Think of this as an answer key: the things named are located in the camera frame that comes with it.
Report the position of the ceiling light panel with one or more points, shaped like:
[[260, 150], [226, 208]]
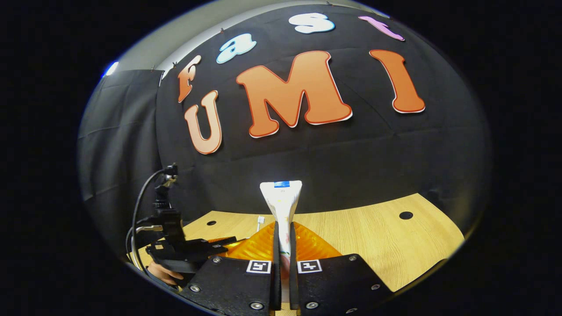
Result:
[[112, 69]]

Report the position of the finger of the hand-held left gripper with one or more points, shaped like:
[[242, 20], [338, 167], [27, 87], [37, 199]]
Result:
[[193, 251]]

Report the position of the white toothpaste tube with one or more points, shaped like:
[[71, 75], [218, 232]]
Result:
[[281, 202]]

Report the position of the wooden desktop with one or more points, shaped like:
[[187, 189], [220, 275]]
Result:
[[373, 237]]

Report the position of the white and blue toothbrush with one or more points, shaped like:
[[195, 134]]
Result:
[[261, 219]]

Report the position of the black backdrop cloth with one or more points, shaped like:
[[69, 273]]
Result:
[[351, 153]]

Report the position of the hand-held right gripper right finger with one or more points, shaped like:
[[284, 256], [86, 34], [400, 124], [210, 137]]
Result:
[[293, 281]]

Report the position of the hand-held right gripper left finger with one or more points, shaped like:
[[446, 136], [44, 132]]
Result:
[[276, 281]]

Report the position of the plain black cloth panel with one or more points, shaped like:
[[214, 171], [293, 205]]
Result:
[[118, 153]]

